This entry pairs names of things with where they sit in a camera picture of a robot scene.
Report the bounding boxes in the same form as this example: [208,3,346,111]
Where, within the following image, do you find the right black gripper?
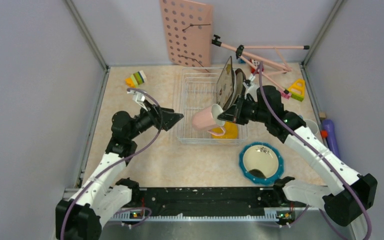
[218,93,270,125]

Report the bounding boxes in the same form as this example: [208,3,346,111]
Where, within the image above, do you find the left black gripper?
[128,99,184,140]

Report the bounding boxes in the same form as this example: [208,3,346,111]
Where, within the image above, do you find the orange yellow bowl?
[211,122,239,139]

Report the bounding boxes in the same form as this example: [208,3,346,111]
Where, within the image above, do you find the white pink handled cup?
[191,103,226,136]

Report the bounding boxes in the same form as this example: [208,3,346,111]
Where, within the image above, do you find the square floral plate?
[216,56,234,110]

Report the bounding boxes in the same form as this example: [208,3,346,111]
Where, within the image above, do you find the dark red rimmed plate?
[235,68,247,101]

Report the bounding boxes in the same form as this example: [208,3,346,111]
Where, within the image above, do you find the white wire dish rack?
[175,66,248,145]

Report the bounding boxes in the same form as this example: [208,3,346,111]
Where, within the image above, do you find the blue rimmed bowl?
[238,141,285,186]

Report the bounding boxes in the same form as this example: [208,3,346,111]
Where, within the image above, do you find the white plate red characters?
[228,68,238,107]

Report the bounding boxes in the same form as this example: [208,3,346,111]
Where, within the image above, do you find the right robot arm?
[218,85,378,226]

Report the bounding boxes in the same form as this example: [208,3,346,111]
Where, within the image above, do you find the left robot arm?
[55,100,184,240]

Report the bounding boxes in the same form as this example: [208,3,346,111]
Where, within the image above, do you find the stacked colourful toy blocks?
[124,70,147,88]

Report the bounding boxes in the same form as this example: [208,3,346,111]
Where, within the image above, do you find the red white toy block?
[249,58,260,74]

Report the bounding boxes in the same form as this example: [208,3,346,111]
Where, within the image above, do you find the pink toy block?
[280,89,292,99]

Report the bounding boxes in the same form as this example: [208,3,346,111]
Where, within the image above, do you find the pink folding tripod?
[211,34,310,92]

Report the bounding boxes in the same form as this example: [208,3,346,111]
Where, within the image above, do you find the yellow green toy block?
[287,78,306,102]

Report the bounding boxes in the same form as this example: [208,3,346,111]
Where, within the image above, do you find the blue white mug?
[304,119,320,135]

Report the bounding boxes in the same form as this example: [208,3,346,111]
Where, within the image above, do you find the pink pegboard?
[159,0,214,68]

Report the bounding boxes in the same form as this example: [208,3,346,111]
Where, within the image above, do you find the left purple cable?
[59,87,163,240]

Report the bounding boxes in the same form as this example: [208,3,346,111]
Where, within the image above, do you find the purple cable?
[59,87,163,240]
[258,62,373,240]

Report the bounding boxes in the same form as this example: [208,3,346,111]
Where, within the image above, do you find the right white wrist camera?
[243,74,260,102]

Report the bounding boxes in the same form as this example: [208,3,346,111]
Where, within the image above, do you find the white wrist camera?
[127,89,148,111]
[243,74,260,102]

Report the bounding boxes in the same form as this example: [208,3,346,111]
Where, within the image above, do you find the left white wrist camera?
[127,89,148,111]

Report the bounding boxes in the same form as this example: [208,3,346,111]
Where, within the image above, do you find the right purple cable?
[258,62,373,240]

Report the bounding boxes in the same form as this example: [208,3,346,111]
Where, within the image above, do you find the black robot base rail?
[114,178,305,224]

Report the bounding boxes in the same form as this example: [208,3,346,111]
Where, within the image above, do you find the purple handled tool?
[320,119,341,158]

